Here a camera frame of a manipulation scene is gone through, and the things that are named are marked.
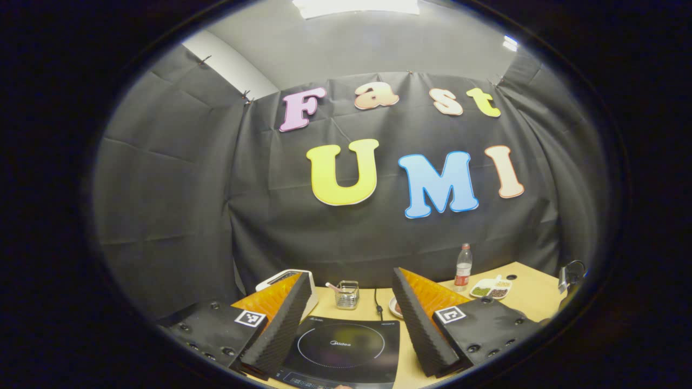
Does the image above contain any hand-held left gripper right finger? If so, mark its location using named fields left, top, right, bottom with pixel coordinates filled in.
left=392, top=267, right=541, bottom=379

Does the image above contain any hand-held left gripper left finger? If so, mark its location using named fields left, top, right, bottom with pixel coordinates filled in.
left=162, top=272, right=312, bottom=381

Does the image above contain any black induction cooktop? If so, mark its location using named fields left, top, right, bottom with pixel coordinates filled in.
left=273, top=315, right=401, bottom=389

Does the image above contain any white toaster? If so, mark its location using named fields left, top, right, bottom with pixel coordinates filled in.
left=255, top=269, right=320, bottom=322

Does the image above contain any clear glass holder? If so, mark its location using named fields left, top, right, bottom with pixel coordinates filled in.
left=335, top=280, right=360, bottom=310

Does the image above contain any clear plastic water bottle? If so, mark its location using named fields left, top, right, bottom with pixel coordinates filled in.
left=454, top=243, right=473, bottom=292

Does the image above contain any white divided dish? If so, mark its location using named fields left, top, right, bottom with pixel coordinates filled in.
left=469, top=276, right=513, bottom=300

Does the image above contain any black backdrop cloth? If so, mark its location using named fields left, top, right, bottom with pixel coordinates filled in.
left=92, top=43, right=611, bottom=325

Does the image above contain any large ceiling light panel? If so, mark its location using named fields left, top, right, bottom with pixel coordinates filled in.
left=292, top=0, right=421, bottom=19

